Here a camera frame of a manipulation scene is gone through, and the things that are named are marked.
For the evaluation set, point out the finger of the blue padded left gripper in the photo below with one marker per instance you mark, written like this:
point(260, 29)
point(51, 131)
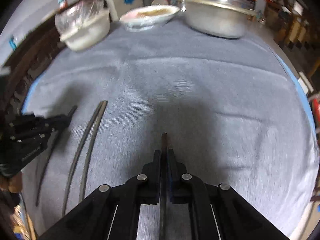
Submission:
point(56, 123)

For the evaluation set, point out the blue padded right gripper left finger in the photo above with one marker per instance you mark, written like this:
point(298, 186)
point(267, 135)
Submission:
point(151, 186)

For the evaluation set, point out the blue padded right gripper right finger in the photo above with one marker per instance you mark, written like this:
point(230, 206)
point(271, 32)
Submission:
point(176, 185)

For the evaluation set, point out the person's left hand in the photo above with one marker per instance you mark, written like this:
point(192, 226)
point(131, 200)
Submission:
point(13, 184)

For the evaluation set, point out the dark carved wooden sideboard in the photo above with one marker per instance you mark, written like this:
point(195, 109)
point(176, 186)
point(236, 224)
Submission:
point(26, 64)

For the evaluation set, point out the grey fleece table cloth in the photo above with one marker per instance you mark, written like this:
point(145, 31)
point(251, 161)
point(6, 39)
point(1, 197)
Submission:
point(233, 111)

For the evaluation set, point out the white bowl with plastic bag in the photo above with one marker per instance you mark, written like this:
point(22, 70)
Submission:
point(84, 24)

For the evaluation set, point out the patterned plate with food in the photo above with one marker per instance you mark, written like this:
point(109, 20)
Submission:
point(146, 18)

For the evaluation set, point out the aluminium pot with lid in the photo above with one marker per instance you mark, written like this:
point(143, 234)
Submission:
point(221, 18)

